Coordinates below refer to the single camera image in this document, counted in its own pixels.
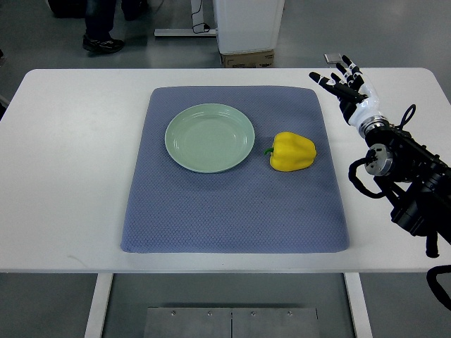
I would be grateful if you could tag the blue textured mat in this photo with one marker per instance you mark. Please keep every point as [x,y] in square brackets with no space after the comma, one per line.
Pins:
[250,208]

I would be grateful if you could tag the white table leg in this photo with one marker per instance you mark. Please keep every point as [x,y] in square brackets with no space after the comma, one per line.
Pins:
[99,305]
[357,303]

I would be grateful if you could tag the white desk foot bar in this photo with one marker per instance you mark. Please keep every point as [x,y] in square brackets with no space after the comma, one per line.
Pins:
[183,33]

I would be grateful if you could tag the right white table leg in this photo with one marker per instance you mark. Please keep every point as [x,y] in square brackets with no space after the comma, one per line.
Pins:
[357,303]

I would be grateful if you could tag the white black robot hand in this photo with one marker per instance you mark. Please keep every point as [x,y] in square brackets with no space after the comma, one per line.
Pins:
[357,97]

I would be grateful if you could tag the cardboard box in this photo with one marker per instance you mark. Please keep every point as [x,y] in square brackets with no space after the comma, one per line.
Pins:
[261,59]

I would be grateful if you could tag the person leg with black shoe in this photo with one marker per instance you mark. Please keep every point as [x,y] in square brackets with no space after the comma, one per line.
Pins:
[99,17]

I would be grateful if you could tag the white bin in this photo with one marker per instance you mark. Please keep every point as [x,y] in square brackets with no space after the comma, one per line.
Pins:
[246,26]

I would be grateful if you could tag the yellow bell pepper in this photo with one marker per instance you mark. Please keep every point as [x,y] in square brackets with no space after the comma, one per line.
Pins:
[291,152]

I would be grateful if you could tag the small grey floor plate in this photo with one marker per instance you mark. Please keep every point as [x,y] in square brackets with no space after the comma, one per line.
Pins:
[333,58]

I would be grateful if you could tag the left white table leg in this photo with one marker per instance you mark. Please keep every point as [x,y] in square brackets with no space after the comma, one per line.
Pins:
[99,305]

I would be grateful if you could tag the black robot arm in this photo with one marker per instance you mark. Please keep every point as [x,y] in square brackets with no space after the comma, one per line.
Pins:
[415,181]

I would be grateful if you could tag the light green plate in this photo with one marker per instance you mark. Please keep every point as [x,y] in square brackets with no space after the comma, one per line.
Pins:
[209,138]

